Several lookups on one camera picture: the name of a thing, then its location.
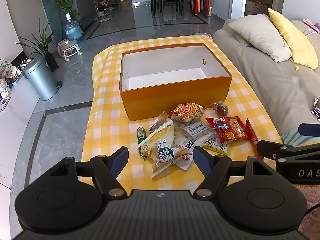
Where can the bag of orange stick snacks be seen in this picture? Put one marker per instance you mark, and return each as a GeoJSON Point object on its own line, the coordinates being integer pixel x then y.
{"type": "Point", "coordinates": [187, 111]}

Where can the orange cardboard box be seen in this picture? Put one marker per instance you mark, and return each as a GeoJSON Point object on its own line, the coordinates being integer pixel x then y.
{"type": "Point", "coordinates": [175, 95]}

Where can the clear packet white label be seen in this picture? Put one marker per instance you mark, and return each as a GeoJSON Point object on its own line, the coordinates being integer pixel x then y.
{"type": "Point", "coordinates": [217, 147]}

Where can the black and white snack packet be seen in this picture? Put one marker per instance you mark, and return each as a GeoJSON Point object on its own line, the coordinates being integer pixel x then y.
{"type": "Point", "coordinates": [185, 145]}

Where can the yellow checked tablecloth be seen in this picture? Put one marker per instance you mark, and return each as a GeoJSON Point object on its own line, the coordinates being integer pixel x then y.
{"type": "Point", "coordinates": [110, 120]}

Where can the grey cabinet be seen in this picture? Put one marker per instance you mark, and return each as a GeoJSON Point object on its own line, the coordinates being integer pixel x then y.
{"type": "Point", "coordinates": [83, 7]}

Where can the beige pillow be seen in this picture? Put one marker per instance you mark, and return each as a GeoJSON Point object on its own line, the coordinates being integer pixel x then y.
{"type": "Point", "coordinates": [262, 36]}

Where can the green snack tube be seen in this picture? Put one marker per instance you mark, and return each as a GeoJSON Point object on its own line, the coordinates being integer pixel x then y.
{"type": "Point", "coordinates": [140, 135]}

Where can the red snack packet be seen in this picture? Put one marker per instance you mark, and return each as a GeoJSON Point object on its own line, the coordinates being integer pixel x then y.
{"type": "Point", "coordinates": [228, 130]}

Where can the brown candy in clear wrapper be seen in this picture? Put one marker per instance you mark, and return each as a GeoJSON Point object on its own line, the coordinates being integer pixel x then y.
{"type": "Point", "coordinates": [222, 109]}

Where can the white low sideboard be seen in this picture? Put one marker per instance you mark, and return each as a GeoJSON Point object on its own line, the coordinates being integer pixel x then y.
{"type": "Point", "coordinates": [17, 100]}

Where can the small white wheeled stool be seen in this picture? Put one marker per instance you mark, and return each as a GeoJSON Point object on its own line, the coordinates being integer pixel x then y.
{"type": "Point", "coordinates": [68, 48]}

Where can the silver pedal trash can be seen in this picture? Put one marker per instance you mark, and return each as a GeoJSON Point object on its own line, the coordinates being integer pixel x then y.
{"type": "Point", "coordinates": [41, 80]}

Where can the potted plant in black pot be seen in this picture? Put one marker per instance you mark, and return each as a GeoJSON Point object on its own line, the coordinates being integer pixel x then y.
{"type": "Point", "coordinates": [51, 61]}

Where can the blue water jug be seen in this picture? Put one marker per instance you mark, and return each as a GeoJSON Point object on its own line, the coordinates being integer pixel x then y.
{"type": "Point", "coordinates": [73, 30]}

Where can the snack bag with blue label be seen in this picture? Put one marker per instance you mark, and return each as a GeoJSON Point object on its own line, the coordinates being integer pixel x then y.
{"type": "Point", "coordinates": [167, 156]}

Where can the teal striped cushion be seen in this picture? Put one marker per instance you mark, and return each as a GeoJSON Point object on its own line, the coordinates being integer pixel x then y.
{"type": "Point", "coordinates": [290, 137]}

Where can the white and yellow snack bag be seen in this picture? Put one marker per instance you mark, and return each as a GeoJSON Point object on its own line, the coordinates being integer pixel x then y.
{"type": "Point", "coordinates": [160, 140]}

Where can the orange stacked stools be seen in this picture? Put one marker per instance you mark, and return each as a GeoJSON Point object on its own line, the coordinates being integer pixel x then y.
{"type": "Point", "coordinates": [201, 1]}

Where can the thin red sausage stick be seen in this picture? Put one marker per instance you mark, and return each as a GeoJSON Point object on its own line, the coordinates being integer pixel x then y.
{"type": "Point", "coordinates": [252, 135]}

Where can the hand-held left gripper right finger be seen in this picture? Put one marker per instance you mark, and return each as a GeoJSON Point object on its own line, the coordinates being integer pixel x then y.
{"type": "Point", "coordinates": [203, 162]}

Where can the painted ceramic jar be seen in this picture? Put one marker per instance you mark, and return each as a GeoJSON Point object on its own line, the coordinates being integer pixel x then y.
{"type": "Point", "coordinates": [5, 67]}

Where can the clear packet of white balls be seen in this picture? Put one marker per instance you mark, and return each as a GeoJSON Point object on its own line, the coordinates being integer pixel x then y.
{"type": "Point", "coordinates": [198, 132]}

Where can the dark card on sofa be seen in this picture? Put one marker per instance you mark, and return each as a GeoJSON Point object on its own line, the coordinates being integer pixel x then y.
{"type": "Point", "coordinates": [316, 111]}

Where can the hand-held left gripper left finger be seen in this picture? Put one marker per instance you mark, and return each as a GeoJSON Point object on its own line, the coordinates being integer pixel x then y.
{"type": "Point", "coordinates": [119, 160]}

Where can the grey sofa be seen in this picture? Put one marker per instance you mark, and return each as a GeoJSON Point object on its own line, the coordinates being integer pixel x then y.
{"type": "Point", "coordinates": [265, 85]}

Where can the pink fluffy blanket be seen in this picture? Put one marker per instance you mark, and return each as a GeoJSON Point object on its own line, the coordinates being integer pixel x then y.
{"type": "Point", "coordinates": [310, 205]}

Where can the yellow pillow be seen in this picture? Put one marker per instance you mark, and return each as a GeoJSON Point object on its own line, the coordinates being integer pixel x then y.
{"type": "Point", "coordinates": [292, 37]}

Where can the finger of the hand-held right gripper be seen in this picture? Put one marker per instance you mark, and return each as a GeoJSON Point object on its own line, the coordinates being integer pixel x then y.
{"type": "Point", "coordinates": [275, 150]}
{"type": "Point", "coordinates": [308, 130]}

